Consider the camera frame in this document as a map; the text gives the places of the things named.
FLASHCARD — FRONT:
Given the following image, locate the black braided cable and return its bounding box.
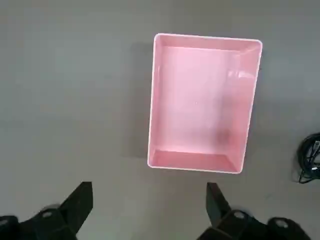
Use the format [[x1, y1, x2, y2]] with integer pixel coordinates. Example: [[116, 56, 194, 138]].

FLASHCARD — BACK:
[[298, 132, 320, 173]]

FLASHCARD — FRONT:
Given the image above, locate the pink plastic box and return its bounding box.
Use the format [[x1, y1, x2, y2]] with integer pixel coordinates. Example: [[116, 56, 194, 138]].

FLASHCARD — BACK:
[[146, 33, 263, 175]]

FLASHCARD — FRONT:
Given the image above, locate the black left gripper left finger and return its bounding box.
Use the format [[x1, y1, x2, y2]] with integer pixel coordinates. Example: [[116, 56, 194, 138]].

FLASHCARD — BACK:
[[0, 181, 94, 240]]

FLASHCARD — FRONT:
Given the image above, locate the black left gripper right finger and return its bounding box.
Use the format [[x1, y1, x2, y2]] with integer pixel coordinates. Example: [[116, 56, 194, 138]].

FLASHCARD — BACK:
[[197, 182, 312, 240]]

